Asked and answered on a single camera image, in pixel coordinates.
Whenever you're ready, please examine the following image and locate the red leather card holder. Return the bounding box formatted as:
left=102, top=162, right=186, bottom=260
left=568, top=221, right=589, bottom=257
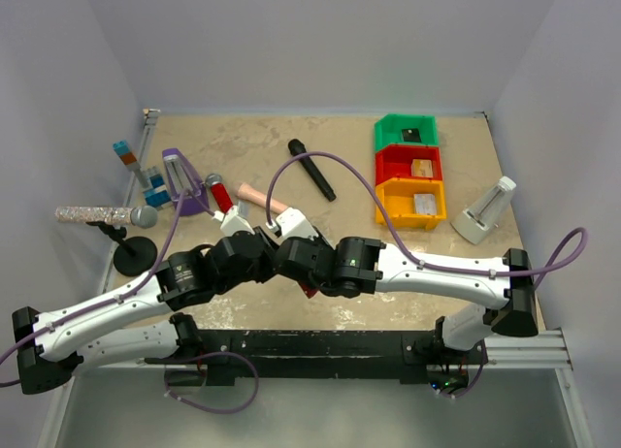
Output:
left=298, top=281, right=320, bottom=299

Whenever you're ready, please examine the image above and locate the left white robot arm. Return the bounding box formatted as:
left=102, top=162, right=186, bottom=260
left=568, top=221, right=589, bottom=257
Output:
left=12, top=228, right=278, bottom=395

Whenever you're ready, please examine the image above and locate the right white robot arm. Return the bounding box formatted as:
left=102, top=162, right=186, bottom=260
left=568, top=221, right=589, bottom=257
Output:
left=275, top=237, right=539, bottom=363

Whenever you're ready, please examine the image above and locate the grey card in yellow bin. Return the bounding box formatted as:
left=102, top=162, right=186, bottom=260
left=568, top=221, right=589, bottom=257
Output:
left=413, top=193, right=437, bottom=216

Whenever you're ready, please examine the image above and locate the tan card in red bin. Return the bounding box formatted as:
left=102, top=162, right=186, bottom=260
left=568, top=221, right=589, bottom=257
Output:
left=411, top=159, right=434, bottom=179

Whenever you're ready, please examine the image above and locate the black card in green bin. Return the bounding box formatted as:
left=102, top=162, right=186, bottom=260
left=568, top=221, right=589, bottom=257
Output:
left=402, top=128, right=422, bottom=144

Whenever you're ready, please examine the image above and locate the pink microphone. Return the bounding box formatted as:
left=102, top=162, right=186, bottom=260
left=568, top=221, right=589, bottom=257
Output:
left=235, top=182, right=288, bottom=214

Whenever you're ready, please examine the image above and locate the red microphone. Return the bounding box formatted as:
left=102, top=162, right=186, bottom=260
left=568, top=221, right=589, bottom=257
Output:
left=205, top=173, right=234, bottom=213

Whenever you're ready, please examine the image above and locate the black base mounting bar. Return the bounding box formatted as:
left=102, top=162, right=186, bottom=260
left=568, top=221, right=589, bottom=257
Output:
left=200, top=330, right=487, bottom=384

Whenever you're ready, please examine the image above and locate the purple metronome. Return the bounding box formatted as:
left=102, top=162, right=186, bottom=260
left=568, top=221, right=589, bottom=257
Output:
left=162, top=147, right=209, bottom=216

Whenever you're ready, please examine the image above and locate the yellow storage bin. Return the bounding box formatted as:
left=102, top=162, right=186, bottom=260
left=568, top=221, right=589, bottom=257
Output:
left=376, top=177, right=446, bottom=231

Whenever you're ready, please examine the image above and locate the glitter silver microphone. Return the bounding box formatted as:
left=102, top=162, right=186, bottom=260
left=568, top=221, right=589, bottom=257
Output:
left=54, top=206, right=158, bottom=229

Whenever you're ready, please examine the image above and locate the black microphone stand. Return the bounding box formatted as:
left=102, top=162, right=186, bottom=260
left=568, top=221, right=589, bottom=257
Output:
left=88, top=222, right=158, bottom=276

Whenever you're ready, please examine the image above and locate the black microphone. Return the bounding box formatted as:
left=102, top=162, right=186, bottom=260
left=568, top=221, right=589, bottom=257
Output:
left=287, top=139, right=337, bottom=202

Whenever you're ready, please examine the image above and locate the blue toy brick tower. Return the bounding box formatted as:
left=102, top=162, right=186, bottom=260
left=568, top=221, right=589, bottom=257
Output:
left=113, top=141, right=171, bottom=209

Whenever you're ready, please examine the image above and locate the red storage bin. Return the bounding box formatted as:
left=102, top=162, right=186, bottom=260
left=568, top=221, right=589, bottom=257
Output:
left=375, top=144, right=443, bottom=185

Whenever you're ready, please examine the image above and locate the green storage bin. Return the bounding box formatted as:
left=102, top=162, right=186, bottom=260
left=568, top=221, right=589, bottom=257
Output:
left=374, top=113, right=440, bottom=152

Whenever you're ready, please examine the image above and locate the white metronome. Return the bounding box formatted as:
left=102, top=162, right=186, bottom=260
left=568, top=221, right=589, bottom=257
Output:
left=451, top=176, right=516, bottom=244

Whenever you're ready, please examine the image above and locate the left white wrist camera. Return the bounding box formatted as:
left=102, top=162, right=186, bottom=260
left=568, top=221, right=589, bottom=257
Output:
left=212, top=201, right=253, bottom=237

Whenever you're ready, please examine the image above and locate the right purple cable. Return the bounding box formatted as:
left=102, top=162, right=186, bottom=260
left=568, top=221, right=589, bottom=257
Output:
left=265, top=150, right=590, bottom=279

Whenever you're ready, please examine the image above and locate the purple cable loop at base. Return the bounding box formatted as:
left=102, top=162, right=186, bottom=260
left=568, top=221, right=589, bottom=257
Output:
left=163, top=348, right=261, bottom=414

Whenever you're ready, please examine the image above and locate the left aluminium frame rail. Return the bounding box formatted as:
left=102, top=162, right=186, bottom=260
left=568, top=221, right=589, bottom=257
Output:
left=96, top=109, right=161, bottom=295

